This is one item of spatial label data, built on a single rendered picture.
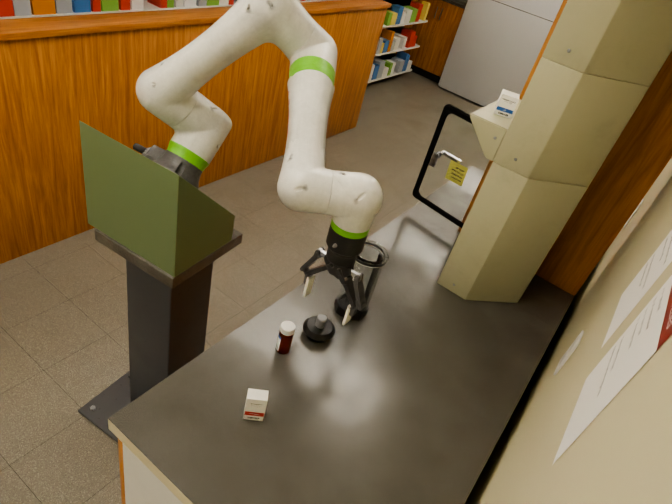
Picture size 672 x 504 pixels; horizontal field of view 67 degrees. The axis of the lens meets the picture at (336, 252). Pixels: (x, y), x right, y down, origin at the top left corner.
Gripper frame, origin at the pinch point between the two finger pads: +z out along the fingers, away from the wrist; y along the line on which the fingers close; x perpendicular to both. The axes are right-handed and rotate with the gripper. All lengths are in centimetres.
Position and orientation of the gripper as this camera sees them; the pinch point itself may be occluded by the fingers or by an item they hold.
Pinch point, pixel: (326, 305)
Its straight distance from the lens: 136.4
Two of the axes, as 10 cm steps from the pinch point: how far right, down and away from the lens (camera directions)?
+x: -5.8, 3.9, -7.1
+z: -2.2, 7.7, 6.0
